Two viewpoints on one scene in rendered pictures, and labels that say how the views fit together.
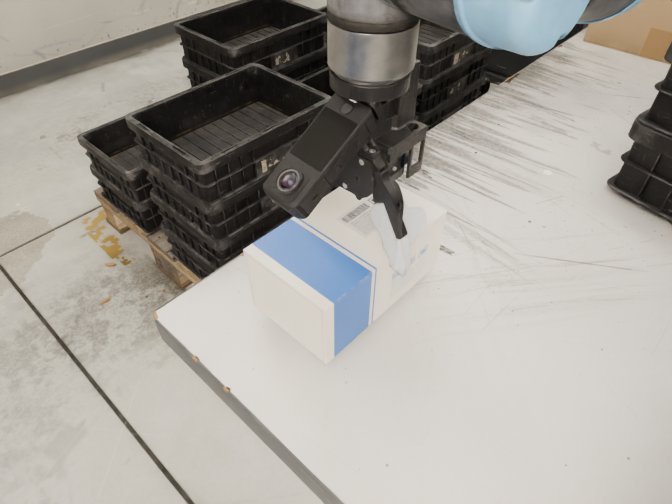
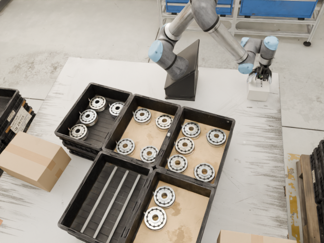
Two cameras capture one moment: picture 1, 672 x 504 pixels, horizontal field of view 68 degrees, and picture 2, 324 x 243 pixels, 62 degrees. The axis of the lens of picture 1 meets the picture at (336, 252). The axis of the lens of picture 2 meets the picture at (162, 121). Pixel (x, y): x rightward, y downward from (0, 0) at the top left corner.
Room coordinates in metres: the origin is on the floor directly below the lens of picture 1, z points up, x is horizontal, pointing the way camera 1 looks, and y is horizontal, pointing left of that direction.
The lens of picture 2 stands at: (1.16, -1.09, 2.10)
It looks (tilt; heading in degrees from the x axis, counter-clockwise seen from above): 55 degrees down; 155
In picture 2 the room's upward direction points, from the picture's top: 8 degrees counter-clockwise
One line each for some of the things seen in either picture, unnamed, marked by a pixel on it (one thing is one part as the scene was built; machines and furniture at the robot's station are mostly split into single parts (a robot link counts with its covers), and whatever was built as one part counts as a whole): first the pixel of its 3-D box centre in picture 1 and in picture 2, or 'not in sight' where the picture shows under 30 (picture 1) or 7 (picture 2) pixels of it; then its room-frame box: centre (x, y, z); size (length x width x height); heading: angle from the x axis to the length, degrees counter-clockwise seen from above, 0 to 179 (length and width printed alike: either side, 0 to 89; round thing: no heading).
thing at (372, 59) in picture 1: (368, 44); (266, 58); (0.42, -0.03, 1.00); 0.08 x 0.08 x 0.05
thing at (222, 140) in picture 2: not in sight; (216, 136); (0.61, -0.52, 0.86); 0.10 x 0.10 x 0.01
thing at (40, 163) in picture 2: not in sight; (34, 160); (0.12, -1.43, 0.78); 0.30 x 0.22 x 0.16; 36
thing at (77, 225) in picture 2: not in sight; (110, 199); (0.61, -1.15, 0.87); 0.40 x 0.30 x 0.11; 126
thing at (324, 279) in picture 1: (348, 258); (257, 84); (0.40, -0.01, 0.76); 0.20 x 0.12 x 0.09; 137
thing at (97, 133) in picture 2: not in sight; (97, 118); (0.13, -1.01, 0.87); 0.40 x 0.30 x 0.11; 126
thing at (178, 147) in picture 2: not in sight; (184, 145); (0.56, -0.69, 0.86); 0.10 x 0.10 x 0.01
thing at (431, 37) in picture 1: (420, 83); not in sight; (1.66, -0.30, 0.37); 0.40 x 0.30 x 0.45; 137
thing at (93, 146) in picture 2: not in sight; (95, 113); (0.13, -1.01, 0.92); 0.40 x 0.30 x 0.02; 126
